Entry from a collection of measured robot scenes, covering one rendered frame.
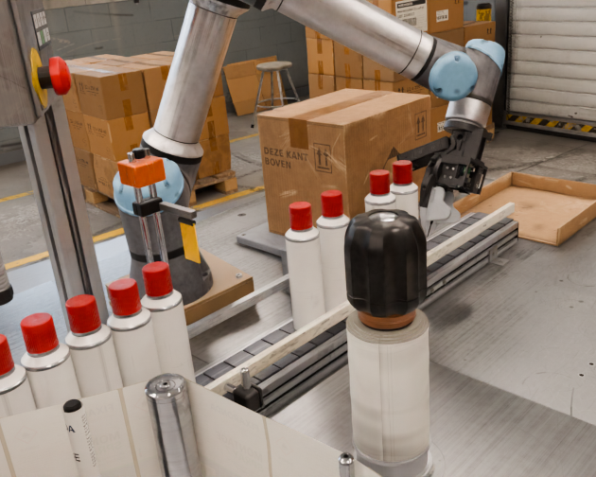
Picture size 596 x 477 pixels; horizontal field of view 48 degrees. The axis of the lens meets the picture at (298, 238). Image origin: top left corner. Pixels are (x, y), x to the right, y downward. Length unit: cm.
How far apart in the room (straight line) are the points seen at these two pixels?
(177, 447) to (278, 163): 89
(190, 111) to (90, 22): 529
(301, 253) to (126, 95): 325
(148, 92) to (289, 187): 286
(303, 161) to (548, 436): 77
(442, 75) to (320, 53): 386
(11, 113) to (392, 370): 45
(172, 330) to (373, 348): 28
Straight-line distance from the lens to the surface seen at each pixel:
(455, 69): 111
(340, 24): 108
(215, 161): 452
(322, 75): 496
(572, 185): 177
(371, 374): 70
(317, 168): 137
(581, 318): 122
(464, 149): 126
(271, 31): 746
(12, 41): 71
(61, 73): 73
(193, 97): 123
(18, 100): 72
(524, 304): 125
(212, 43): 121
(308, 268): 100
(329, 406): 90
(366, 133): 136
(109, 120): 414
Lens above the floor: 141
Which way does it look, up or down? 22 degrees down
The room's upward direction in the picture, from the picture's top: 5 degrees counter-clockwise
